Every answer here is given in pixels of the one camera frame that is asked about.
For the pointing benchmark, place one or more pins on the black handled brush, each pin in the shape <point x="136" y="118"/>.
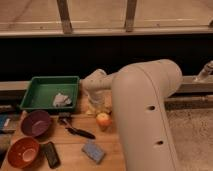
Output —
<point x="64" y="118"/>

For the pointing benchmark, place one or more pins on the yellow banana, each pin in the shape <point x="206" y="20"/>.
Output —
<point x="96" y="111"/>

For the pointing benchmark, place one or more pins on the red yellow apple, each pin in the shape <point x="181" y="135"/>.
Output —
<point x="103" y="120"/>

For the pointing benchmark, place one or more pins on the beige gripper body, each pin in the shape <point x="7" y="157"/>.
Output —
<point x="97" y="100"/>

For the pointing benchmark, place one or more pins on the crumpled white cloth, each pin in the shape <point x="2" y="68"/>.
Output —
<point x="61" y="100"/>

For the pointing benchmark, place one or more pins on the orange bowl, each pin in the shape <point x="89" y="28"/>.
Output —
<point x="23" y="152"/>

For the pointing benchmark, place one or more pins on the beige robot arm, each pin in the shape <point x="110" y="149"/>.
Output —
<point x="138" y="93"/>

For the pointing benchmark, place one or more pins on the blue box at left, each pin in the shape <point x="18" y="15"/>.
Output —
<point x="8" y="122"/>

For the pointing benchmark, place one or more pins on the blue sponge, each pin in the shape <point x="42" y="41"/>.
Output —
<point x="93" y="151"/>

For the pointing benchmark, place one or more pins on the black rectangular remote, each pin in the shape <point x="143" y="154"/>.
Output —
<point x="51" y="155"/>

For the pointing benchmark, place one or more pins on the green plastic tray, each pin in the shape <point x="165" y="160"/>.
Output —
<point x="42" y="91"/>

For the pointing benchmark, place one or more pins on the metal clamp at right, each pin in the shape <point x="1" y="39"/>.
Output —
<point x="205" y="72"/>

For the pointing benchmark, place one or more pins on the purple bowl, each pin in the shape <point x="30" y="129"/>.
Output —
<point x="36" y="123"/>

